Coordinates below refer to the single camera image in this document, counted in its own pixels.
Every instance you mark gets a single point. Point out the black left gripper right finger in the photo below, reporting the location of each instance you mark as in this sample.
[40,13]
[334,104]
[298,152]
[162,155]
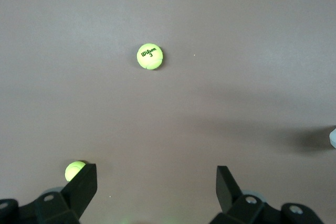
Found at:
[236,203]

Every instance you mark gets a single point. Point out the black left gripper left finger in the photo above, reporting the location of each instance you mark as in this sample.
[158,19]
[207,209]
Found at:
[76,195]

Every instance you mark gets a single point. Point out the white blue tennis ball can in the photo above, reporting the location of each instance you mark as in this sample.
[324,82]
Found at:
[333,138]

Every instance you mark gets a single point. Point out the yellow tennis ball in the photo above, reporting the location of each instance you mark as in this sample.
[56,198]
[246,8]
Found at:
[149,56]
[73,171]

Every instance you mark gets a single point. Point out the brown table cover mat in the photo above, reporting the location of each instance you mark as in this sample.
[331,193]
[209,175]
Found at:
[236,24]

